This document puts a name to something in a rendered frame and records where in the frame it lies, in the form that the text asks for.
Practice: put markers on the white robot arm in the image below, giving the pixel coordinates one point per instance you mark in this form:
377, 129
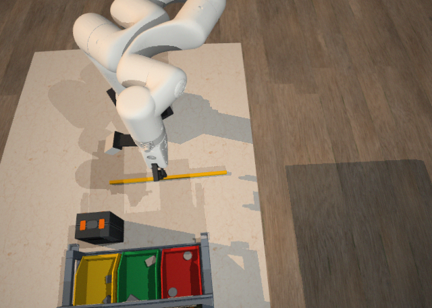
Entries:
146, 87

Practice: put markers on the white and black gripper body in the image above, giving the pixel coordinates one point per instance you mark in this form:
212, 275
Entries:
158, 154

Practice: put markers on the red bin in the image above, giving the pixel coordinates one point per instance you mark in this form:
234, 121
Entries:
180, 273

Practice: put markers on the grey round disc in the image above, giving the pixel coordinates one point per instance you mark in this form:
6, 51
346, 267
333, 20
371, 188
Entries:
172, 292
187, 255

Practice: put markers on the green open bin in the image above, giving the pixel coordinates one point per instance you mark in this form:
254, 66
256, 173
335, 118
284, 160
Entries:
135, 277

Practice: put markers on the yellow open bin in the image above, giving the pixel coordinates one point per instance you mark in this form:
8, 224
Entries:
90, 280

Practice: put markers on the grey metal shelf rack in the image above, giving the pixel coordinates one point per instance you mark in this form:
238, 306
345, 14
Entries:
206, 299

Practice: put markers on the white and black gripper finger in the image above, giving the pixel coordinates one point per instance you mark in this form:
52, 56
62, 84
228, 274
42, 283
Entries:
158, 174

